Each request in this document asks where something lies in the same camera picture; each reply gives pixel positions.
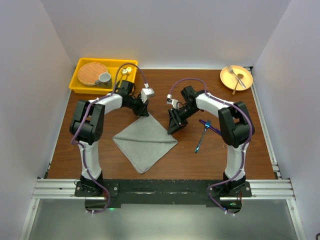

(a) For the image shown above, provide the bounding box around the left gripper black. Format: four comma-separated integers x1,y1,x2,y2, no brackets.
125,93,149,117

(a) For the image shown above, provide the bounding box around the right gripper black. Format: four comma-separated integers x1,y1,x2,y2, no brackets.
167,104,200,135

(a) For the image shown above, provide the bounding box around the grey cloth napkin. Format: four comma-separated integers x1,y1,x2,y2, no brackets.
112,114,178,174

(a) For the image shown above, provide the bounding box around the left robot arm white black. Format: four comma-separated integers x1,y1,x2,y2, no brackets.
69,80,155,196

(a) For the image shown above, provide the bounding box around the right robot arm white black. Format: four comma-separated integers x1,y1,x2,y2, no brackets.
166,86,255,197

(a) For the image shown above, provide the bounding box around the blue metallic fork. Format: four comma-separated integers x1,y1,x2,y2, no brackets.
194,120,211,153

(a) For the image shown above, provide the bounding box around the yellow plastic bin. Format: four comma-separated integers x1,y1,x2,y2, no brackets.
69,57,138,95

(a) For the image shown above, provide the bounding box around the blue metallic knife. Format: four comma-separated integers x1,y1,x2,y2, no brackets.
199,119,222,136

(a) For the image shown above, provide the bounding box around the grey ceramic mug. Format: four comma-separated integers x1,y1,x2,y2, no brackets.
95,72,112,89

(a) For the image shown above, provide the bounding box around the round wooden plate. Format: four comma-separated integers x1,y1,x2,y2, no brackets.
77,62,108,86

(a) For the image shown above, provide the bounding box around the tan round plate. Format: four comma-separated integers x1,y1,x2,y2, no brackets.
219,65,254,92

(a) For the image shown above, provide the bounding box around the silver fork on plate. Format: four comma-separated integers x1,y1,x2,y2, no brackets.
227,65,246,89

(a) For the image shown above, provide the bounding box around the silver knife on plate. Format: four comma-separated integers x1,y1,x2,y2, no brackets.
232,73,244,95

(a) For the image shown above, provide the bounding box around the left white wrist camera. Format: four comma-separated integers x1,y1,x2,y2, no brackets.
140,83,155,103

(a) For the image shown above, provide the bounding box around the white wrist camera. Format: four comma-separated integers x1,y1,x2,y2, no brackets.
140,83,155,103
166,94,179,108

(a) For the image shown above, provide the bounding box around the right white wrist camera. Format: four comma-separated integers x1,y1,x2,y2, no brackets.
166,94,179,108

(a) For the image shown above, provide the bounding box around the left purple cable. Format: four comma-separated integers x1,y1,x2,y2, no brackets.
69,62,151,214

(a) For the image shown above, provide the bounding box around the purple cable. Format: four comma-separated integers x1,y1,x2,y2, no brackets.
166,78,255,215
69,62,151,214

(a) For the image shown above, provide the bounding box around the gold spoon black handle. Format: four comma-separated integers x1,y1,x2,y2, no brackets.
113,68,128,91

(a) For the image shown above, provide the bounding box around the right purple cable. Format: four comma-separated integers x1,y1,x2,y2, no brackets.
166,78,255,215

